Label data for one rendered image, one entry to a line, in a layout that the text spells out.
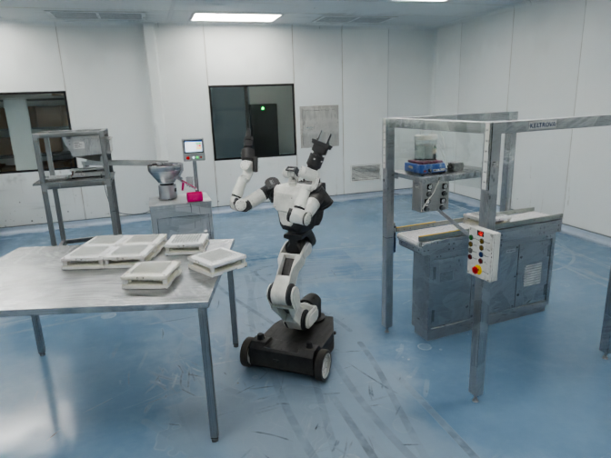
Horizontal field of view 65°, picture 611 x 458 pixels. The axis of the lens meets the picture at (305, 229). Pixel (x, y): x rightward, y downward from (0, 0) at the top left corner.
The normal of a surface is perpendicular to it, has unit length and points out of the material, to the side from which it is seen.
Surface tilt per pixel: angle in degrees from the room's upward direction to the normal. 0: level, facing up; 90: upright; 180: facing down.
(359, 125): 90
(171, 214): 90
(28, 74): 90
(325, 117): 90
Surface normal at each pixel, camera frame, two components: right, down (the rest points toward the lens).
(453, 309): 0.41, 0.24
